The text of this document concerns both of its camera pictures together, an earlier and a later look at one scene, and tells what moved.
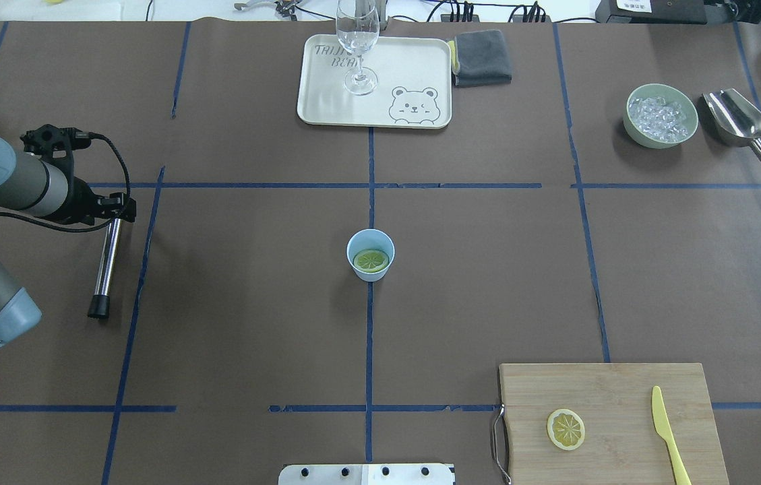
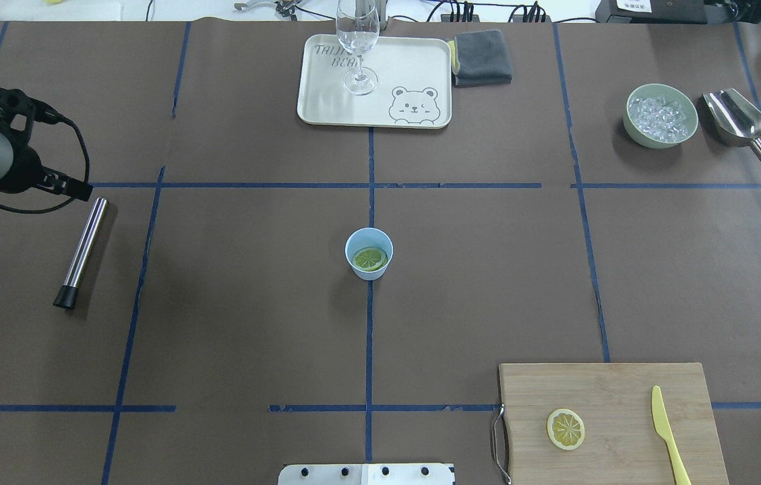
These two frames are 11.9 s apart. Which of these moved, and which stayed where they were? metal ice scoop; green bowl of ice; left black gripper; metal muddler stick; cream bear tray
Moved: left black gripper; metal muddler stick
Stayed: cream bear tray; green bowl of ice; metal ice scoop
